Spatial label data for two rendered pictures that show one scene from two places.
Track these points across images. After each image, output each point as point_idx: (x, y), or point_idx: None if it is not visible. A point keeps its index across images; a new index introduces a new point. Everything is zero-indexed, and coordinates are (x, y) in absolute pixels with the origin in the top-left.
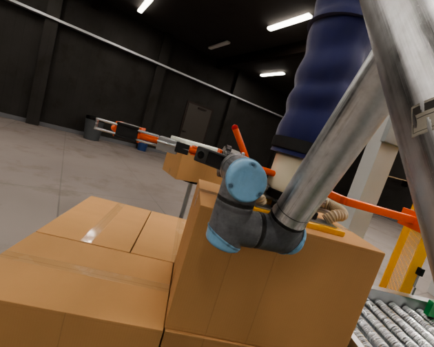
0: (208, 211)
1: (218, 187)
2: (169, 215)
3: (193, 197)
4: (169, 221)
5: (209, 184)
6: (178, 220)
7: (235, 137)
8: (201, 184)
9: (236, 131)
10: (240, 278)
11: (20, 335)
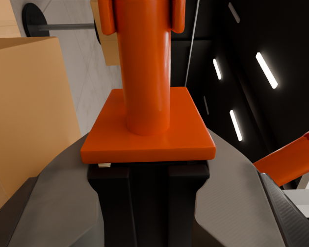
0: None
1: (51, 113)
2: (8, 1)
3: None
4: None
5: (44, 82)
6: (7, 22)
7: (270, 160)
8: (19, 56)
9: None
10: None
11: None
